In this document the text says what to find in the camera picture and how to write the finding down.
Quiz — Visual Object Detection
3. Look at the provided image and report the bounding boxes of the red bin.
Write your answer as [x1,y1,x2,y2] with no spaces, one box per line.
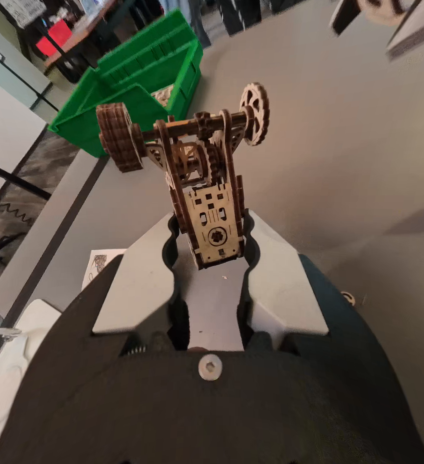
[36,18,73,57]

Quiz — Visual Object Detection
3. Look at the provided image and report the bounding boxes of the wooden buggy model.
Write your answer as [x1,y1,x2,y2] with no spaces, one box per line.
[96,82,270,270]

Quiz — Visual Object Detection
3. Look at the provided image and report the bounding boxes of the green plastic bin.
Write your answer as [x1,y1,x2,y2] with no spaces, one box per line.
[48,9,203,158]

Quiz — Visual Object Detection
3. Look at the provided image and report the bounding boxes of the wooden model parts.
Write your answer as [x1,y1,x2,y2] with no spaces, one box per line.
[152,85,176,108]

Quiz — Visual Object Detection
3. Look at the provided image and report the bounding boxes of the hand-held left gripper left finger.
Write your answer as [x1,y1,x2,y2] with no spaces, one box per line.
[92,212,190,350]

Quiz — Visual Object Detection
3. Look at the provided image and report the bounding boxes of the white book stand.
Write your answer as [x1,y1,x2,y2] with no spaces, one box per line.
[0,299,62,454]

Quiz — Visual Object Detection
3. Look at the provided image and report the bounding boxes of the wooden workbench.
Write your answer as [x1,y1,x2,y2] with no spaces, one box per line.
[45,0,120,68]

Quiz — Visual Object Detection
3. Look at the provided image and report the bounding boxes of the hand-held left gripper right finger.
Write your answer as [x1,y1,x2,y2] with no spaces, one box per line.
[237,210,329,350]

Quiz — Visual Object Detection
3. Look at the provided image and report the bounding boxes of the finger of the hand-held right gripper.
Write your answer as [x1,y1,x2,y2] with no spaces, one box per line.
[386,0,424,61]
[330,0,363,37]

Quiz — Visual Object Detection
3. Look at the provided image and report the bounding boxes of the black coiled cable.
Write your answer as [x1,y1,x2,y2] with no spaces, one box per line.
[0,188,35,226]

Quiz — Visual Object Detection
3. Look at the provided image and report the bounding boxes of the white sign poster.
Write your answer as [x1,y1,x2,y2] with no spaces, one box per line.
[2,0,48,29]

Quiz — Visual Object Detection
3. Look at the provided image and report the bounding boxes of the thick wooden wheel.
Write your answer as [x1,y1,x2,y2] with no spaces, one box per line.
[96,102,147,173]

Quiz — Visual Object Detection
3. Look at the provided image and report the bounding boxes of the instruction booklet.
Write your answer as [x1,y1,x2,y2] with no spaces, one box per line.
[82,249,127,290]

